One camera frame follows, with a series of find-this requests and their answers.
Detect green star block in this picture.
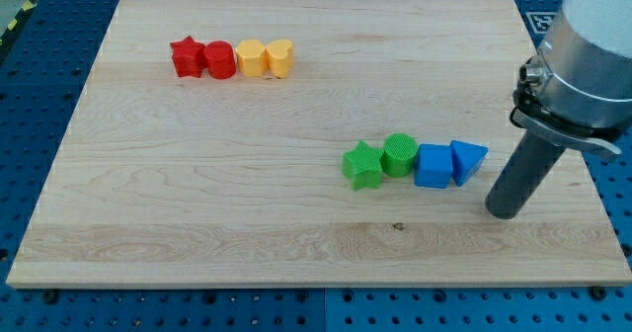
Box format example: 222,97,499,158
342,140,384,191

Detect green cylinder block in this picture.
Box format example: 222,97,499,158
381,133,418,178

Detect wooden board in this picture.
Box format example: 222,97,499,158
7,0,631,290

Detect yellow heart block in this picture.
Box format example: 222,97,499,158
267,39,293,78

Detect yellow rounded block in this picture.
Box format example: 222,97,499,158
235,40,268,77

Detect blue cube block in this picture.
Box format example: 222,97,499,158
414,143,453,189

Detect red cylinder block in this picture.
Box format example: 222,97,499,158
203,41,236,80

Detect blue triangle block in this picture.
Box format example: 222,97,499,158
449,140,489,187

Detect red star block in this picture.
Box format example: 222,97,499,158
170,36,205,78

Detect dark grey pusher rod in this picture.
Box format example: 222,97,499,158
485,131,566,219

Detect fiducial marker tag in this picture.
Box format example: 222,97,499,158
525,11,556,35

